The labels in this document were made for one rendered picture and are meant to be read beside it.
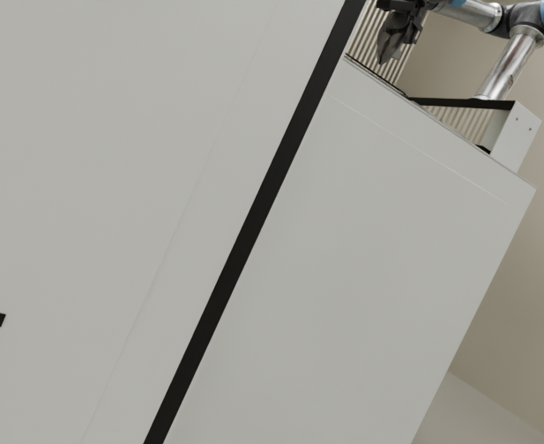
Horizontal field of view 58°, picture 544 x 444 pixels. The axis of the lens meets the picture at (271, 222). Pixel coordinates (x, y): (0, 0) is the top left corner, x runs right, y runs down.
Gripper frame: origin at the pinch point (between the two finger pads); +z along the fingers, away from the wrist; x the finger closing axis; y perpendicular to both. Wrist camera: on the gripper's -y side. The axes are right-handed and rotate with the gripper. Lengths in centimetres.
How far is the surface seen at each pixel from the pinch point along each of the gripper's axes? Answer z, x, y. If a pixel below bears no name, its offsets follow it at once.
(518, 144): 16.6, -46.5, -5.6
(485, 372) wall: 88, -4, 219
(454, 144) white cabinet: 26, -45, -28
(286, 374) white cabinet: 74, -40, -38
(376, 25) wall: -120, 178, 200
